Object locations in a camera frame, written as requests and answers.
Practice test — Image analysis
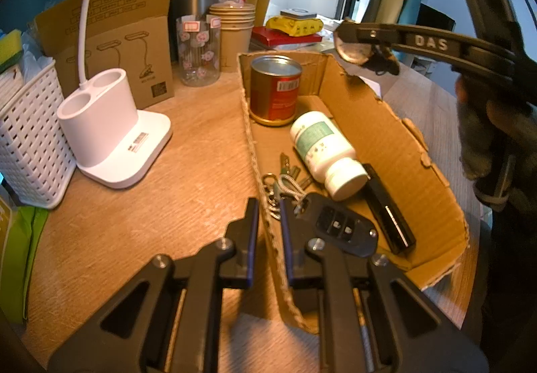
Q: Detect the cardboard box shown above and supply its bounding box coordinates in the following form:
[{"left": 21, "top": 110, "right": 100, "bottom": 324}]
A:
[{"left": 237, "top": 51, "right": 474, "bottom": 334}]

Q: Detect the gloved right hand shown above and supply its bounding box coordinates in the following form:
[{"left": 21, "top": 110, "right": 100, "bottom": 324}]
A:
[{"left": 455, "top": 77, "right": 536, "bottom": 214}]

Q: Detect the grey box on wipes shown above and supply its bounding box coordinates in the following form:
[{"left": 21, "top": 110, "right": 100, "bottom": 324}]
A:
[{"left": 280, "top": 8, "right": 317, "bottom": 20}]

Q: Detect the red tin can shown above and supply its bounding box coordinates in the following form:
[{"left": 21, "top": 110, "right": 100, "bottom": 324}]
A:
[{"left": 249, "top": 55, "right": 302, "bottom": 127}]

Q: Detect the red book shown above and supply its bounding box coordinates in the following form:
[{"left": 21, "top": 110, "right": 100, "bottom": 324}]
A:
[{"left": 251, "top": 27, "right": 322, "bottom": 48}]

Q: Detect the black rectangular lighter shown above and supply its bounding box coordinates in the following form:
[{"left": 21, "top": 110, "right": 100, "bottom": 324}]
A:
[{"left": 362, "top": 164, "right": 416, "bottom": 255}]

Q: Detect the black car key fob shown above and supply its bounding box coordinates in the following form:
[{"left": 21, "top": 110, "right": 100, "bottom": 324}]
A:
[{"left": 294, "top": 193, "right": 379, "bottom": 258}]

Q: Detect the stack of paper cups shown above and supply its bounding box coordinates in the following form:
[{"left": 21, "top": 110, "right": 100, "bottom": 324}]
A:
[{"left": 208, "top": 2, "right": 256, "bottom": 73}]

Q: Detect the white pill bottle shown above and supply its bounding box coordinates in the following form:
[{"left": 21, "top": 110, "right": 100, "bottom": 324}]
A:
[{"left": 289, "top": 111, "right": 369, "bottom": 201}]

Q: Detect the patterned glass jar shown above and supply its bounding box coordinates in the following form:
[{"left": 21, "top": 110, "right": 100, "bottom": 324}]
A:
[{"left": 176, "top": 15, "right": 221, "bottom": 87}]

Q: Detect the stainless steel thermos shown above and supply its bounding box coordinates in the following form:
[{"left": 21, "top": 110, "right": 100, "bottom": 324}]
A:
[{"left": 167, "top": 0, "right": 218, "bottom": 61}]

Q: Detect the white desk lamp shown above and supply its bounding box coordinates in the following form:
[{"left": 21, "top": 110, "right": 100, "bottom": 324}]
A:
[{"left": 56, "top": 0, "right": 172, "bottom": 189}]

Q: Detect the green bag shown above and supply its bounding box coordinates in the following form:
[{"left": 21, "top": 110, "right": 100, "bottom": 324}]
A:
[{"left": 0, "top": 187, "right": 48, "bottom": 326}]

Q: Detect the white plastic basket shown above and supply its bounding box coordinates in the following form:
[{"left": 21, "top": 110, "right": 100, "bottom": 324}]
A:
[{"left": 1, "top": 63, "right": 77, "bottom": 209}]

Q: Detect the brown lamp packaging box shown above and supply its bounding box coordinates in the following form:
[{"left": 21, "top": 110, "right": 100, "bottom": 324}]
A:
[{"left": 35, "top": 0, "right": 174, "bottom": 109}]

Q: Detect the key ring with keys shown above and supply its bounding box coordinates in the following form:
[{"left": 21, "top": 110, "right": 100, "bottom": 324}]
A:
[{"left": 261, "top": 152, "right": 314, "bottom": 222}]

